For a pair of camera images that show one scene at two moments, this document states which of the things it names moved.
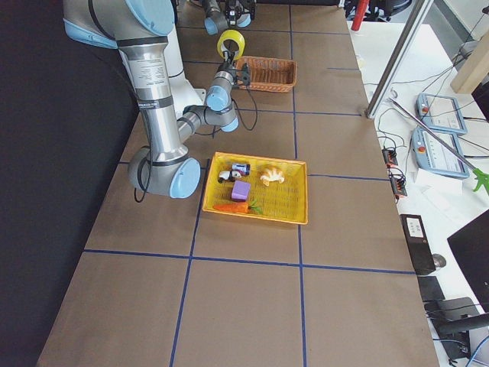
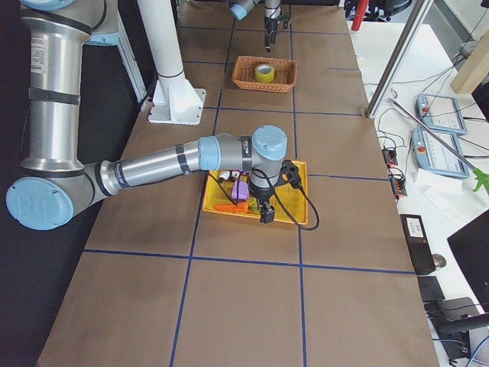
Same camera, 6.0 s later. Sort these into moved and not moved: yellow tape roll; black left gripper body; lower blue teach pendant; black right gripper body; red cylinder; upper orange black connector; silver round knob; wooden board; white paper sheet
Moved: black left gripper body; yellow tape roll; black right gripper body
Not moved: white paper sheet; upper orange black connector; lower blue teach pendant; wooden board; silver round knob; red cylinder
